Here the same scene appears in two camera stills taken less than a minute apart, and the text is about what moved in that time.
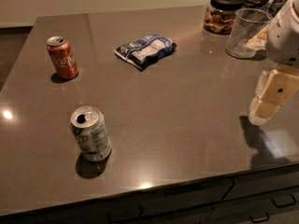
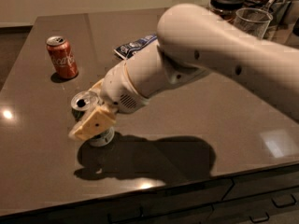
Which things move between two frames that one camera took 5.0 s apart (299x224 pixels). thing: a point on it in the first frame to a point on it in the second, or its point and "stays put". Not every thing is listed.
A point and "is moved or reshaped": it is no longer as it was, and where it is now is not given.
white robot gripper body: (284, 37) to (118, 85)
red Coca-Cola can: (62, 57) stays put
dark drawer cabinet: (265, 196) stays put
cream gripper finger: (261, 83) to (98, 87)
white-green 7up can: (92, 133) is moved or reshaped
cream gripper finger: (274, 89) to (98, 121)
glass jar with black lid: (221, 8) stays put
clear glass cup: (247, 31) stays put
